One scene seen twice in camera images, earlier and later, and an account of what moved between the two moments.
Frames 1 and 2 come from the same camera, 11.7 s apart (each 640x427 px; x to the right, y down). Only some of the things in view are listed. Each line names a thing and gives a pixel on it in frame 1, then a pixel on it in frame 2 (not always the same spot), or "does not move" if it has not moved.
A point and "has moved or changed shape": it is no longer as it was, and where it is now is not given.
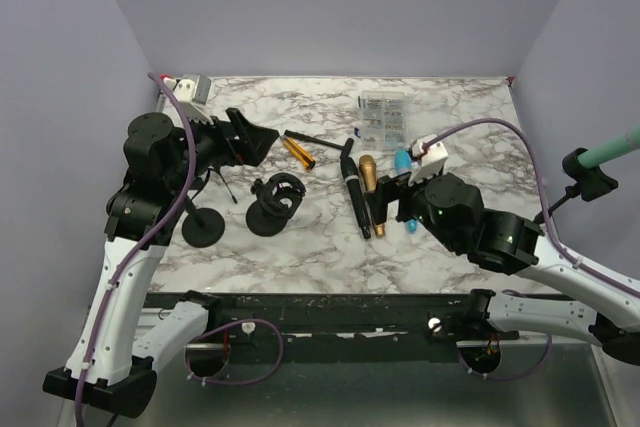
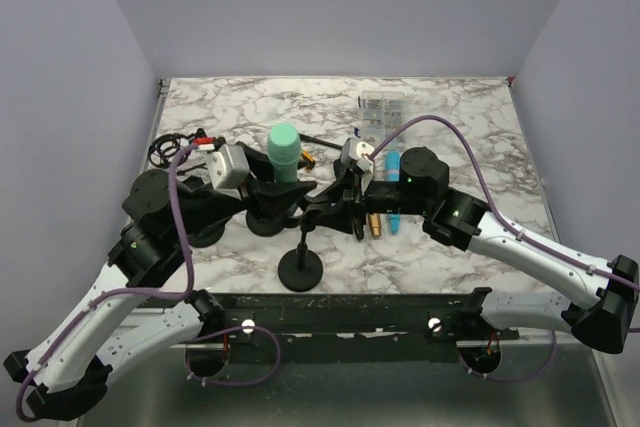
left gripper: (252, 149) → (268, 197)
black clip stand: (590, 182) → (301, 269)
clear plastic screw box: (384, 120) does not move
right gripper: (389, 188) → (344, 206)
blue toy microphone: (404, 163) has moved or changed shape
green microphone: (591, 157) → (284, 146)
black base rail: (351, 326) does not move
